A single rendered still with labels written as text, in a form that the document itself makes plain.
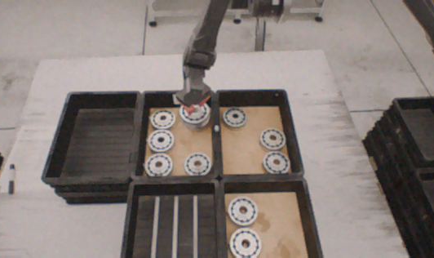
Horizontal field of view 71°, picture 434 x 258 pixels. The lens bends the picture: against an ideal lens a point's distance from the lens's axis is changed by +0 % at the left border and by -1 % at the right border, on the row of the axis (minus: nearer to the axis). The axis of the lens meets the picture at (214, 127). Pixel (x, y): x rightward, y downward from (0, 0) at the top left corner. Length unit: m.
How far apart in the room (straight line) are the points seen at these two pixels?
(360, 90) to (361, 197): 1.54
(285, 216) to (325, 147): 0.46
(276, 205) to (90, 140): 0.77
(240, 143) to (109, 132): 0.54
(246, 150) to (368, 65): 2.04
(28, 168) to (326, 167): 1.28
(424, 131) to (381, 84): 0.98
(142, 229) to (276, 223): 0.46
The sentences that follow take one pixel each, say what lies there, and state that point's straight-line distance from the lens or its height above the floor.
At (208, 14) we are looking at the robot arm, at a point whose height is 1.44.
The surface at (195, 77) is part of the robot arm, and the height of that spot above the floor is 1.27.
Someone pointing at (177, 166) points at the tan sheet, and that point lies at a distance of 1.18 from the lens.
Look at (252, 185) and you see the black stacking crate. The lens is 1.08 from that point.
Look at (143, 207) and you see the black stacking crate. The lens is 1.14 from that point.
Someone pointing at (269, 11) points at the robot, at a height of 1.12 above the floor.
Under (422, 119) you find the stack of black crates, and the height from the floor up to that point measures 0.49.
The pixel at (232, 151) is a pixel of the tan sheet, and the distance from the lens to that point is 1.21.
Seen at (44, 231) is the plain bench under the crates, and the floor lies 0.70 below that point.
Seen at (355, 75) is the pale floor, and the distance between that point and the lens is 2.93.
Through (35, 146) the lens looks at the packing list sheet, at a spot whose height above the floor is 0.70.
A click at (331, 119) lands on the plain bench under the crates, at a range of 1.58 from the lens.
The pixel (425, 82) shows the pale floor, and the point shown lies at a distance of 3.19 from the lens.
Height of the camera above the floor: 1.88
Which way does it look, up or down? 55 degrees down
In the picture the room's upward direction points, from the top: 2 degrees clockwise
